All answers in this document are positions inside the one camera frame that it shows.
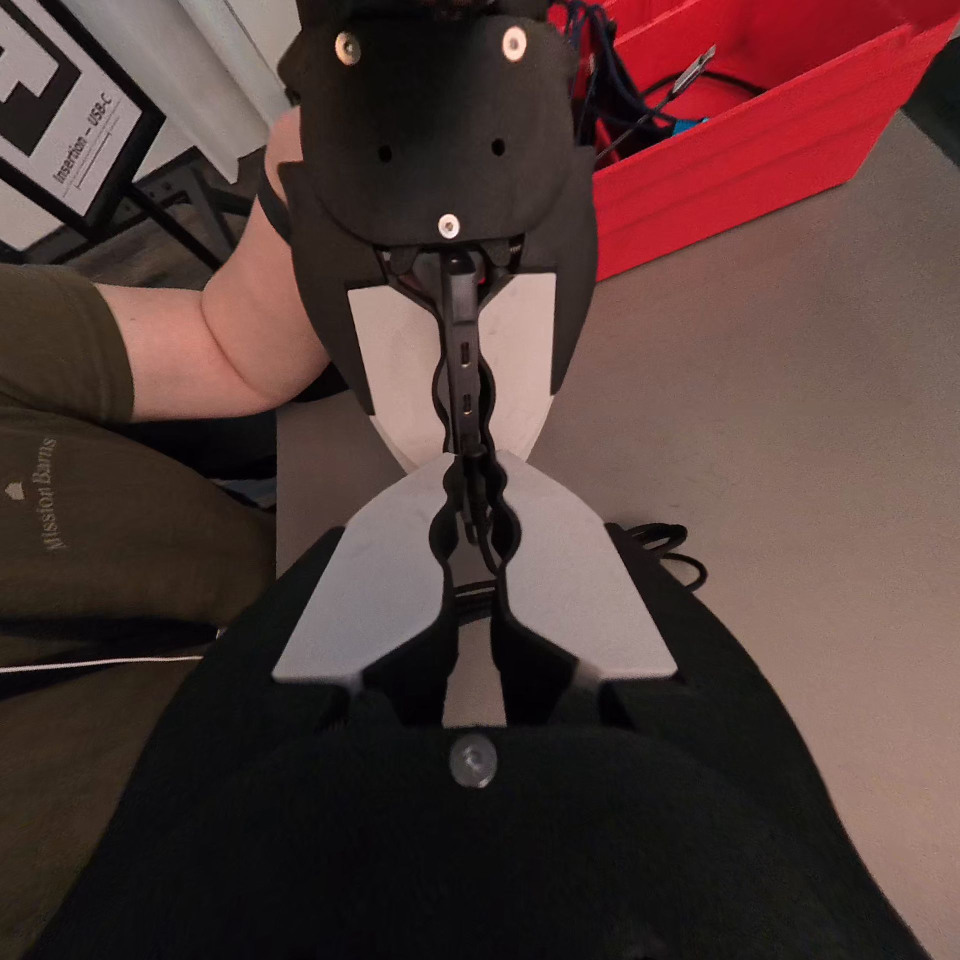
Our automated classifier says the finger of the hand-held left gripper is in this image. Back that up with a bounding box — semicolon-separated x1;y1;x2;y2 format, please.
476;270;560;460
345;281;460;475

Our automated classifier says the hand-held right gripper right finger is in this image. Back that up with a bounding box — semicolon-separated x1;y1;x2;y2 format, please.
489;452;682;729

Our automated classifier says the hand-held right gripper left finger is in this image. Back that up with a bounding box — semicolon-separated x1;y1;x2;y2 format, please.
270;452;460;729

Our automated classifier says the grey usb hub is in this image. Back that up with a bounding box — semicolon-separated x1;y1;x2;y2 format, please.
438;251;485;455

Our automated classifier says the black usb-c cable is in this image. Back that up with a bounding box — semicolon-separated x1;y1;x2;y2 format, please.
450;442;710;620

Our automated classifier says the blue braided multi-head cable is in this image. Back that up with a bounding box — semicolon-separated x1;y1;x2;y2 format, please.
558;0;712;162

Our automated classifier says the red plastic bin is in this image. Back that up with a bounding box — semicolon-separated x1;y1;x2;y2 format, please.
551;0;960;282

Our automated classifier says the person's left forearm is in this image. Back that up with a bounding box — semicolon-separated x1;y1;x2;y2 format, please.
97;217;354;423

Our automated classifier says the person's left hand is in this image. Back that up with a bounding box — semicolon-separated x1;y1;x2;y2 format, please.
267;105;303;170

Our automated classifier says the black wristband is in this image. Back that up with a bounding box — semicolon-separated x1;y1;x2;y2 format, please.
258;153;295;243

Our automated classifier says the black sign easel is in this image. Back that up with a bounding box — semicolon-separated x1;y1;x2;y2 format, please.
71;161;237;271

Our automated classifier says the olive green shirt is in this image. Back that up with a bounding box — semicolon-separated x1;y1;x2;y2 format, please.
0;266;279;960

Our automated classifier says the framed marker sign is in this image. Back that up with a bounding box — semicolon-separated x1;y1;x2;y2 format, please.
0;0;168;243

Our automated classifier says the black cable with metal plug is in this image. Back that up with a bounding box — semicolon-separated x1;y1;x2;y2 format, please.
600;43;770;160

